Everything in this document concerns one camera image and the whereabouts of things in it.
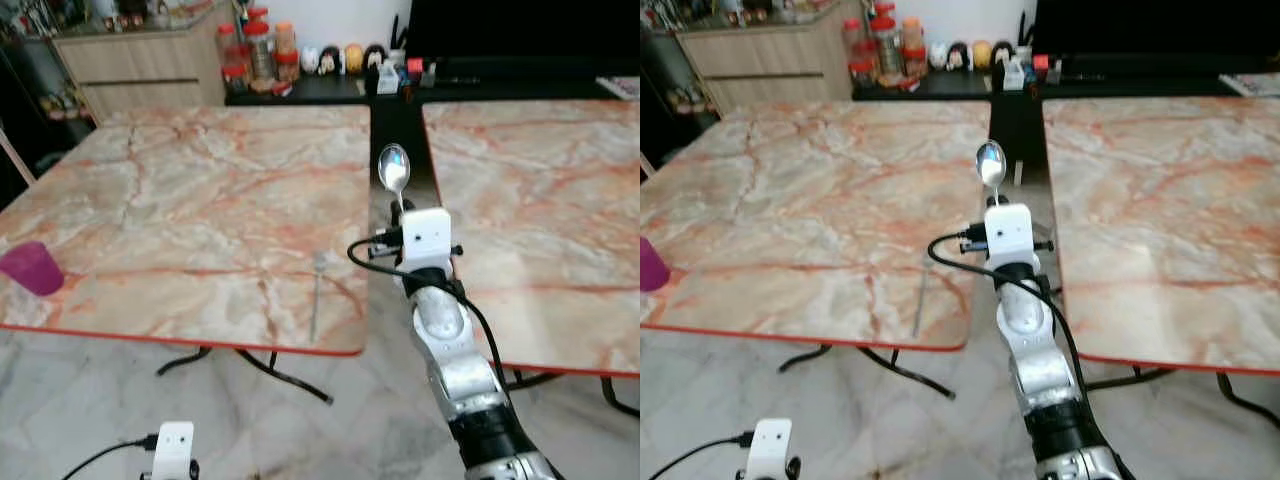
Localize orange-filled red-lid jar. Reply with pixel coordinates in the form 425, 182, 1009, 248
901, 18, 928, 79
274, 22, 301, 83

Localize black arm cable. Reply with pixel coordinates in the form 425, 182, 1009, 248
60, 435, 159, 480
648, 431, 754, 480
346, 230, 511, 397
926, 230, 1091, 397

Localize black low sideboard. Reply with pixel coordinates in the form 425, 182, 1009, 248
852, 68, 1280, 103
224, 70, 641, 109

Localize purple plastic cup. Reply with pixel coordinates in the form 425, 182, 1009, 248
0, 241, 65, 297
640, 238, 672, 293

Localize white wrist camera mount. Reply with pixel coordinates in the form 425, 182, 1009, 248
985, 204, 1033, 267
747, 418, 793, 480
401, 207, 453, 272
151, 421, 196, 480

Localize black television screen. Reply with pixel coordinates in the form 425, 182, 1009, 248
1032, 0, 1280, 63
404, 0, 641, 65

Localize silver metal fork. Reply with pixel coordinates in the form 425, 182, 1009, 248
308, 251, 330, 343
911, 250, 934, 339

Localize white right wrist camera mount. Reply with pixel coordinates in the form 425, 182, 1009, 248
985, 204, 1033, 267
401, 207, 453, 272

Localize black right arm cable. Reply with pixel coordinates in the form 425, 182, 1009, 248
346, 230, 511, 397
926, 230, 1091, 397

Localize silver metal spoon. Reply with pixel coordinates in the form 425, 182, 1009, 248
378, 143, 413, 213
976, 140, 1008, 206

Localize light wooden cabinet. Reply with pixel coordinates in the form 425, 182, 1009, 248
50, 0, 237, 123
676, 0, 867, 117

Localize tall red-lid glass jar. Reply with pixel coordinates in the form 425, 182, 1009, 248
243, 20, 276, 83
871, 16, 904, 79

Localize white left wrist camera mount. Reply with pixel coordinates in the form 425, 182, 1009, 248
747, 418, 793, 480
151, 421, 196, 480

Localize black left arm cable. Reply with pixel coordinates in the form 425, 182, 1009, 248
60, 435, 159, 480
648, 431, 754, 480

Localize black metal table legs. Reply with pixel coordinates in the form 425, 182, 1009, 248
157, 345, 335, 406
500, 368, 641, 419
1085, 364, 1280, 431
779, 343, 957, 401

